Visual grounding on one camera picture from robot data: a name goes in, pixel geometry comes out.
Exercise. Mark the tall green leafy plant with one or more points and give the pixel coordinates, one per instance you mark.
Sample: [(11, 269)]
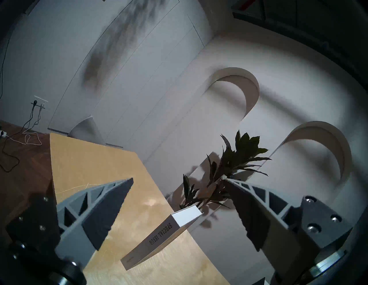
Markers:
[(235, 155)]

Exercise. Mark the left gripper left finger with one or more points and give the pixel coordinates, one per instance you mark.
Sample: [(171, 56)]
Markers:
[(86, 218)]

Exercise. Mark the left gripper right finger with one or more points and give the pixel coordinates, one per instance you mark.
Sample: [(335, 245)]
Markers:
[(287, 224)]

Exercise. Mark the white power strip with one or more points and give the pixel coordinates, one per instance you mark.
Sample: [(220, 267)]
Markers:
[(3, 133)]

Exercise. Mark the white wall power outlet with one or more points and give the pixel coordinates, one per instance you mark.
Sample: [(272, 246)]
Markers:
[(40, 100)]

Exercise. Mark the grey Special Issue book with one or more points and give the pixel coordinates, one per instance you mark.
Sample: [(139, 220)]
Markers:
[(161, 238)]

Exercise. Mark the grey chair back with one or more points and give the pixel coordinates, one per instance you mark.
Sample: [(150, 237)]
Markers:
[(86, 132)]

